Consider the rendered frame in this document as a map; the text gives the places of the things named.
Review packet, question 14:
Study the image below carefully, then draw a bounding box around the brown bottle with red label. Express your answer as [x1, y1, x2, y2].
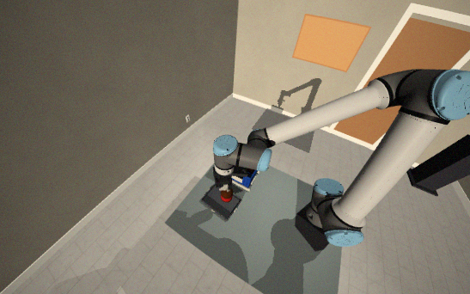
[221, 189, 233, 203]

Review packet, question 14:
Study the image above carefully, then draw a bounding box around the blue divided crate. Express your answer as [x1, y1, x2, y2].
[232, 170, 257, 188]

